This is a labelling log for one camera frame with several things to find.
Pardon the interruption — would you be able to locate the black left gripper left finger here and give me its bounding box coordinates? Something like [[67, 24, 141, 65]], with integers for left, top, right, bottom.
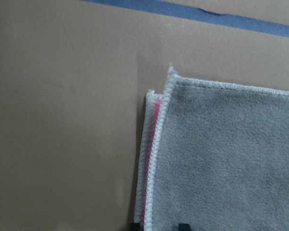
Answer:
[[131, 223, 140, 231]]

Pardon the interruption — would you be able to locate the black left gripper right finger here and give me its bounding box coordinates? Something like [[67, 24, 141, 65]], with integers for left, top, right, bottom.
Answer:
[[178, 223, 190, 231]]

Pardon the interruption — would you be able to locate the pink towel with grey back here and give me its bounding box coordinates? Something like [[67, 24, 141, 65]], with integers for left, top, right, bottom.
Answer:
[[133, 68, 289, 231]]

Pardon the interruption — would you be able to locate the long blue tape strip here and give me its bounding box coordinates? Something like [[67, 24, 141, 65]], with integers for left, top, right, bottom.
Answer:
[[93, 0, 289, 38]]

